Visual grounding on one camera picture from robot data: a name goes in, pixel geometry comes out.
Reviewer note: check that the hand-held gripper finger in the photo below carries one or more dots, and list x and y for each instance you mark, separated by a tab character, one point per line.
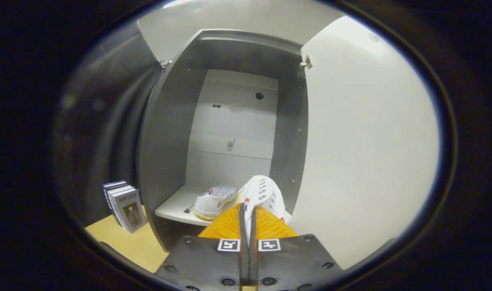
252	258
242	258

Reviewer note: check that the white canvas shoe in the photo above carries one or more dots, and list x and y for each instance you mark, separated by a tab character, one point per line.
213	202
262	194

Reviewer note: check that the grey shoe cabinet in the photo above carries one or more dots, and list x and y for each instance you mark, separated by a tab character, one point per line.
165	141

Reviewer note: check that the white shoe cabinet door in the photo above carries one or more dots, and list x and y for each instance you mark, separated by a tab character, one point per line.
371	141

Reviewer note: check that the metal door hinge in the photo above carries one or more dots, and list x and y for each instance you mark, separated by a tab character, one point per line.
307	62

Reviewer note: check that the grey cover book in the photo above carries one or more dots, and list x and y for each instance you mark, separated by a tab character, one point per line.
130	212

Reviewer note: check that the blue white book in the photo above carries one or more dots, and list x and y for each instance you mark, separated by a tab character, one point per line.
118	188
112	184

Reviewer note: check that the ceiling light panel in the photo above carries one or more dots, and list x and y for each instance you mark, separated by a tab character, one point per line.
177	3

